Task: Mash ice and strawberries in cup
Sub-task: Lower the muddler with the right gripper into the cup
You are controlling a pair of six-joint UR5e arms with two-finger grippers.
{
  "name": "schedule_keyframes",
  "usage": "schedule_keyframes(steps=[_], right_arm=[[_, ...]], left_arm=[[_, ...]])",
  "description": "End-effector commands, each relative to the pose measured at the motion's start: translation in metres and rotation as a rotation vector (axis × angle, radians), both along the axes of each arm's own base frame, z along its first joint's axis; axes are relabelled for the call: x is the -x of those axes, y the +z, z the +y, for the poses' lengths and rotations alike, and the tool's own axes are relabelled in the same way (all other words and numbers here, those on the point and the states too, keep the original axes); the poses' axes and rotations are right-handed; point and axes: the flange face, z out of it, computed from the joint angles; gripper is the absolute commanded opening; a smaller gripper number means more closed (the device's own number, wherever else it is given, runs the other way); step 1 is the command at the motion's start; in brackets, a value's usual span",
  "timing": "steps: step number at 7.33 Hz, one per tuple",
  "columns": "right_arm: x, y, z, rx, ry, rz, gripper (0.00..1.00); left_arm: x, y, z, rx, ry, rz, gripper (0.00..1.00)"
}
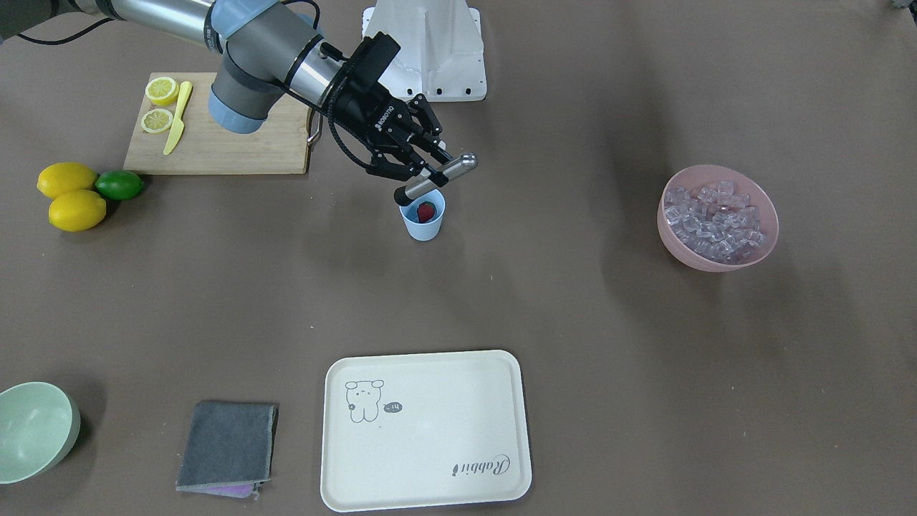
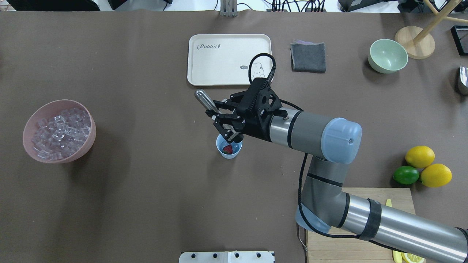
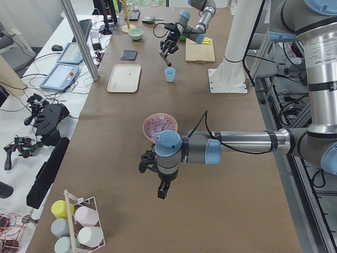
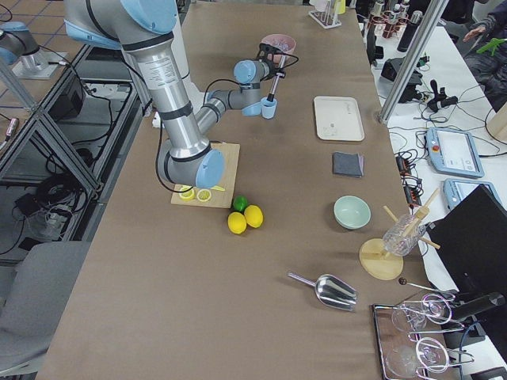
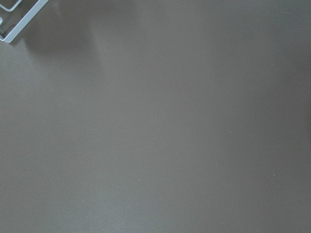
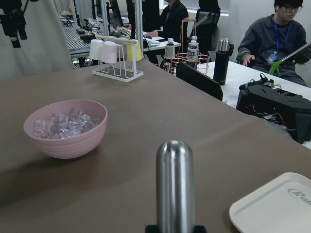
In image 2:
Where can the green lime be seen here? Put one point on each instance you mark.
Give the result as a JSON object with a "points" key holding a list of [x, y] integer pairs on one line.
{"points": [[406, 175]]}

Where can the mint green bowl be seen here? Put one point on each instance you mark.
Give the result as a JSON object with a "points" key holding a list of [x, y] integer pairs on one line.
{"points": [[387, 56]]}

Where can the wooden cup tree stand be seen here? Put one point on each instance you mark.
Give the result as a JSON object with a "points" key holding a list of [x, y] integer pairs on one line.
{"points": [[417, 42]]}

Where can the yellow plastic knife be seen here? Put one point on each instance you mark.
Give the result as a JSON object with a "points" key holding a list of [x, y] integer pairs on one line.
{"points": [[396, 255]]}

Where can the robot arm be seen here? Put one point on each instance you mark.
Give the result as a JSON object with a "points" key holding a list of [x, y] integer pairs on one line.
{"points": [[323, 205]]}

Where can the black glass tray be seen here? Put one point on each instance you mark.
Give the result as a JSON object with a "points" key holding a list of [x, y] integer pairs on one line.
{"points": [[460, 37]]}

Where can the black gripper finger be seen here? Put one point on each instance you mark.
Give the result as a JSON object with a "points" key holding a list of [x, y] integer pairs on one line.
{"points": [[237, 123], [240, 104]]}

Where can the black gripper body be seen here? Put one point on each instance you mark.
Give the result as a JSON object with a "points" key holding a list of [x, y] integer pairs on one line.
{"points": [[255, 128]]}

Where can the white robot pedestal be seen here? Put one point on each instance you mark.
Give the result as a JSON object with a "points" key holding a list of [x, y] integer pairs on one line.
{"points": [[228, 257]]}

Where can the steel muddler with black tip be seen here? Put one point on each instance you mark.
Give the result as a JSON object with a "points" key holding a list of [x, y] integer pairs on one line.
{"points": [[208, 104]]}

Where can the red strawberry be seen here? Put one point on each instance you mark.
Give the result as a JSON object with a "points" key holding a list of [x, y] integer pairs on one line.
{"points": [[228, 149]]}

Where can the aluminium frame post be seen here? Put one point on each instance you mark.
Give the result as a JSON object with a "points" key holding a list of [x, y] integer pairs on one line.
{"points": [[228, 8]]}

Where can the grey folded cloth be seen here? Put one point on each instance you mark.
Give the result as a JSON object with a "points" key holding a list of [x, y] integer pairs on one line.
{"points": [[308, 57]]}

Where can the steel ice scoop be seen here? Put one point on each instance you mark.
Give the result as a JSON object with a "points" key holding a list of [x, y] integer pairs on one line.
{"points": [[462, 81]]}

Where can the light blue plastic cup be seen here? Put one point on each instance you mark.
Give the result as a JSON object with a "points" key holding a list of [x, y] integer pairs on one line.
{"points": [[221, 143]]}

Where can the bamboo cutting board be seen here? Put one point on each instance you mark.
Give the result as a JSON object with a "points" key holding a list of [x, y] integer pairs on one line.
{"points": [[321, 249]]}

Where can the yellow lemon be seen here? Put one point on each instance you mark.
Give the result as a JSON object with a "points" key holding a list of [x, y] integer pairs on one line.
{"points": [[436, 175], [420, 156]]}

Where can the pink bowl of ice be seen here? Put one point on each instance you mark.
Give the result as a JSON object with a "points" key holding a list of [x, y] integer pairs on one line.
{"points": [[61, 131]]}

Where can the cream rabbit tray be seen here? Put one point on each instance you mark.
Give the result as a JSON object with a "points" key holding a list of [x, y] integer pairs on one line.
{"points": [[223, 59]]}

